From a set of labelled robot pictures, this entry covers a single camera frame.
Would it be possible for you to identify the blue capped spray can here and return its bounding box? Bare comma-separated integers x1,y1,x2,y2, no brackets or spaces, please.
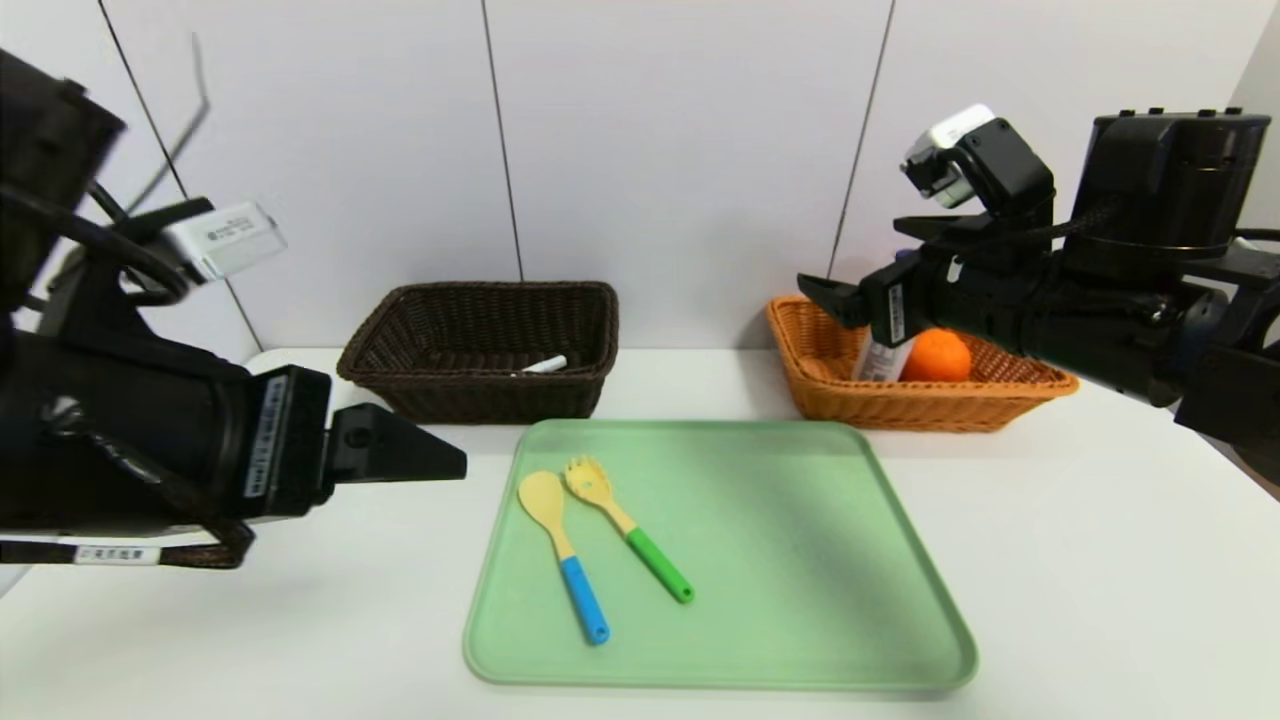
852,248,918,384

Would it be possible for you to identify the dark brown wicker basket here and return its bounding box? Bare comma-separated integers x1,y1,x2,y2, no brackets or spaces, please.
337,281,620,426

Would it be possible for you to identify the yellow fork green handle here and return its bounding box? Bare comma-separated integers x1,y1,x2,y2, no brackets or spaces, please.
565,457,695,604

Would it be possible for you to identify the orange wicker basket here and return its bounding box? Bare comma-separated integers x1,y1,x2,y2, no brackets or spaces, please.
766,295,1081,433

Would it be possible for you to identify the light green plastic tray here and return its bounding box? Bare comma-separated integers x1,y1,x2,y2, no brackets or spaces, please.
464,419,978,691

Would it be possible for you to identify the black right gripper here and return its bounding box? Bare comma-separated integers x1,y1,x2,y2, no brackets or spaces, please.
796,247,1046,363

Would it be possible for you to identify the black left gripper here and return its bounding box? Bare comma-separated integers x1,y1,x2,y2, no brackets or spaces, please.
0,329,468,534

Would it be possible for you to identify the orange fruit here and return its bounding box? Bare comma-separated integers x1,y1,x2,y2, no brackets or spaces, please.
900,328,973,383

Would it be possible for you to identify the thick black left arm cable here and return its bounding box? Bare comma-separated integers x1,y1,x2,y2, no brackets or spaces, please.
0,185,191,306

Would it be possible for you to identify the thin tagged left gripper cable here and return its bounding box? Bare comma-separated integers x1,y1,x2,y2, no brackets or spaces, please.
0,518,256,571

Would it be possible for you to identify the yellow spoon blue handle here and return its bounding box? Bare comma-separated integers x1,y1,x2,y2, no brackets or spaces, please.
518,471,611,645

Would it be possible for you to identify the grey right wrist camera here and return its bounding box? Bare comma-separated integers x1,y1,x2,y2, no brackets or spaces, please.
900,103,1001,209

